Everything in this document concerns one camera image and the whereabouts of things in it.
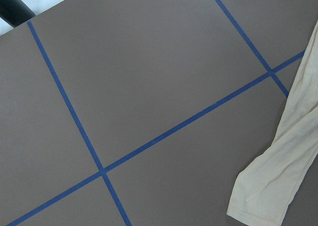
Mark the cream long-sleeve printed shirt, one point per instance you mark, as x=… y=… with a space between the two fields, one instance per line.
x=263 y=191

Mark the black table leg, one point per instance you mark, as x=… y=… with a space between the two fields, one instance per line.
x=15 y=12

